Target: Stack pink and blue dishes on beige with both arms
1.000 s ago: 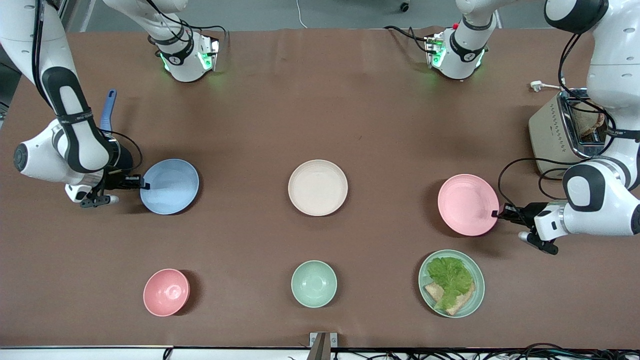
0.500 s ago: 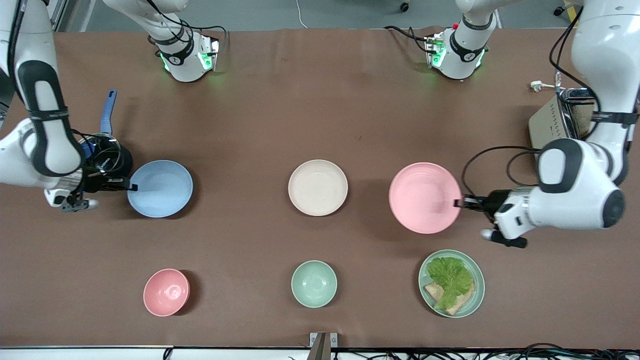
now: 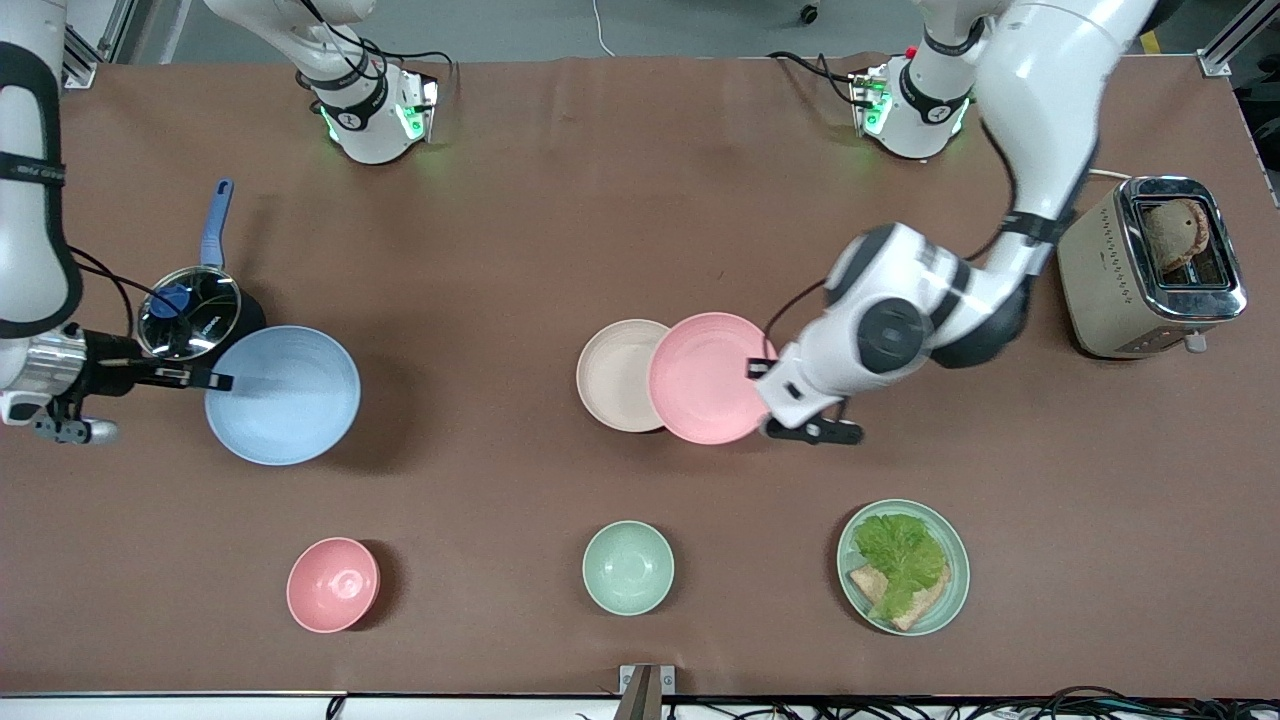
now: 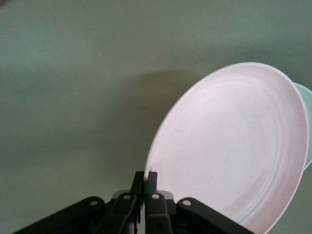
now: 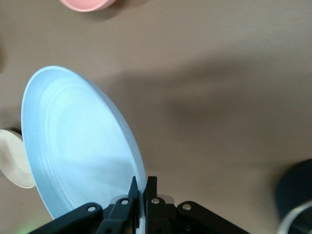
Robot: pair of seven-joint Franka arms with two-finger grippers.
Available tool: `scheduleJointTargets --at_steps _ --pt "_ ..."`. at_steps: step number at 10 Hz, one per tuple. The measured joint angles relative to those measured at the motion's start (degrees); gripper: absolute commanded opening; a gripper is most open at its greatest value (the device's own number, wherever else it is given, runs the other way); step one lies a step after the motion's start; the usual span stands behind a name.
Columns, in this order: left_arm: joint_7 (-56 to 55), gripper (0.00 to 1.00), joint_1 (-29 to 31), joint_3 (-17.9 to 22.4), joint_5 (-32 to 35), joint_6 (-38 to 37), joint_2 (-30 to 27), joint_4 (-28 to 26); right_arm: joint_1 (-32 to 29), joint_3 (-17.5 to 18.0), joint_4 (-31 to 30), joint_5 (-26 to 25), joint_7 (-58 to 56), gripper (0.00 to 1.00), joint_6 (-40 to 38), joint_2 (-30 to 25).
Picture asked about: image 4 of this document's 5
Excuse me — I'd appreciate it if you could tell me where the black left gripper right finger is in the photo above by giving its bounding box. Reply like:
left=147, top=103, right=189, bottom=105
left=145, top=171, right=254, bottom=234

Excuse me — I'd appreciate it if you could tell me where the pink bowl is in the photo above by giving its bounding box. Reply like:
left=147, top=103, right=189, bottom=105
left=143, top=62, right=310, bottom=234

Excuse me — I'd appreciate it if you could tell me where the light blue bowl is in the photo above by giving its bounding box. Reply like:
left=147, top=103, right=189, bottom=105
left=292, top=82, right=312, bottom=171

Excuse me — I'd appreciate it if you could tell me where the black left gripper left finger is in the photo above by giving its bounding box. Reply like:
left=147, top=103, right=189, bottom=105
left=11, top=171, right=145, bottom=234

